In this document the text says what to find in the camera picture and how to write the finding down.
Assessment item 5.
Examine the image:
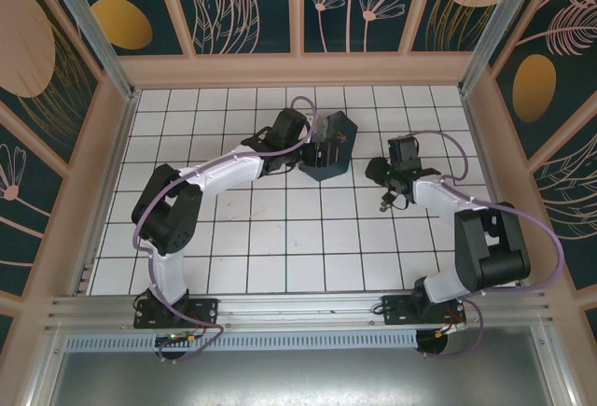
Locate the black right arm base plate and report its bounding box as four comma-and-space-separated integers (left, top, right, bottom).
381, 293, 467, 328

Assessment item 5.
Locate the thin black right gripper cable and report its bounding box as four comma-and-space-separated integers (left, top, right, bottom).
382, 189, 414, 212

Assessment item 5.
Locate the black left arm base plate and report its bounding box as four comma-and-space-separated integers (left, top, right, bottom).
133, 298, 220, 330

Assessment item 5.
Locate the dark blue box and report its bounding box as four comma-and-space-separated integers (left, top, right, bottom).
298, 109, 359, 184

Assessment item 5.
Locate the aluminium frame post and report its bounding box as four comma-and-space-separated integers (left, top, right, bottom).
39, 0, 141, 104
456, 0, 559, 94

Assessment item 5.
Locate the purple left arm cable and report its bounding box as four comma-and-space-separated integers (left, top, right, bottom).
132, 96, 320, 364

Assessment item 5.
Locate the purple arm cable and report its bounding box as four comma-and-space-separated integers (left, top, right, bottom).
132, 96, 320, 364
410, 129, 566, 360

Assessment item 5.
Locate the aluminium mounting rail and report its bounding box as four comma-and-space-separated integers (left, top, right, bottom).
44, 297, 554, 332

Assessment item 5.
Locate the slotted grey cable duct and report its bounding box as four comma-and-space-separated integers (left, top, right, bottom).
62, 330, 419, 351

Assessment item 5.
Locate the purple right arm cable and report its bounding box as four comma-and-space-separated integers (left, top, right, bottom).
410, 129, 566, 360

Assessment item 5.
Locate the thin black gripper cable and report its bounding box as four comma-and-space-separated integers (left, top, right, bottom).
382, 189, 414, 212
263, 161, 300, 179

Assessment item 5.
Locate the thin black left gripper cable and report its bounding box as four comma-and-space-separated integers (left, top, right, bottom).
263, 161, 300, 179

